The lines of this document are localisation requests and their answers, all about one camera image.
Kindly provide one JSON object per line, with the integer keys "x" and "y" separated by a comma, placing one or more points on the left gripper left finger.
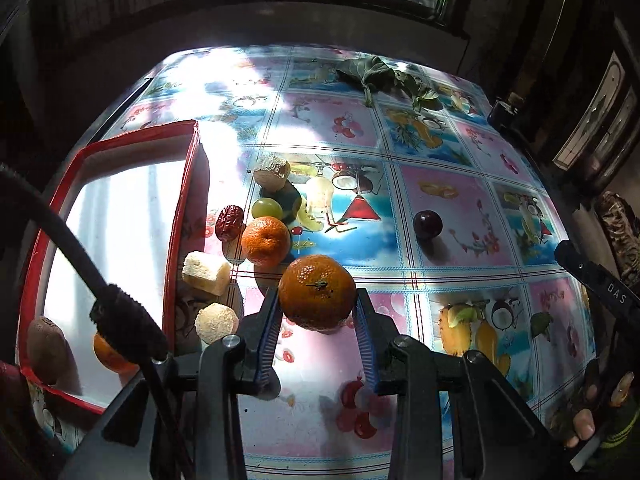
{"x": 259, "y": 333}

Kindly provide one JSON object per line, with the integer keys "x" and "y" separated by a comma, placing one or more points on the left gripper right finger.
{"x": 375, "y": 335}

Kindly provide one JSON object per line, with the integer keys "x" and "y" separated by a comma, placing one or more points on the white round rice ball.
{"x": 214, "y": 322}

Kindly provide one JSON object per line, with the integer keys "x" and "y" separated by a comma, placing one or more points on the large orange mandarin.
{"x": 317, "y": 293}

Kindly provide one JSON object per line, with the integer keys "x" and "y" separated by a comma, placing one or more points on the dark purple plum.
{"x": 427, "y": 224}

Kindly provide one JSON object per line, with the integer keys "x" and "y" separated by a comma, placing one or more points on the red dried jujube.
{"x": 229, "y": 223}

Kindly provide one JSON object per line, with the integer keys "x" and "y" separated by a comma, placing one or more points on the green grape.
{"x": 267, "y": 207}

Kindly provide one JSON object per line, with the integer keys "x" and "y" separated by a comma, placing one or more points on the walnut shaped pastry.
{"x": 271, "y": 172}

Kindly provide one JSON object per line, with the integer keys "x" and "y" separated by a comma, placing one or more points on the operator hand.
{"x": 582, "y": 426}

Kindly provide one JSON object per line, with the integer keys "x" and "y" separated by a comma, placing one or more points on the small orange in tray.
{"x": 110, "y": 358}

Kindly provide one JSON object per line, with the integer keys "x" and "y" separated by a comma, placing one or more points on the fruit patterned tablecloth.
{"x": 358, "y": 176}

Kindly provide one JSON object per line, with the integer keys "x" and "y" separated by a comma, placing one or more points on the small dark box on table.
{"x": 502, "y": 117}

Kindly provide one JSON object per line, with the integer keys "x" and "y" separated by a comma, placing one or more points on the red rimmed white tray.
{"x": 124, "y": 199}

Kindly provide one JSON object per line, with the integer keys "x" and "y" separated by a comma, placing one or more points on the brown kiwi fruit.
{"x": 46, "y": 350}

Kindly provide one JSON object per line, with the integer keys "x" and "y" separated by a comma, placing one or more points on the green leafy vegetable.
{"x": 371, "y": 75}

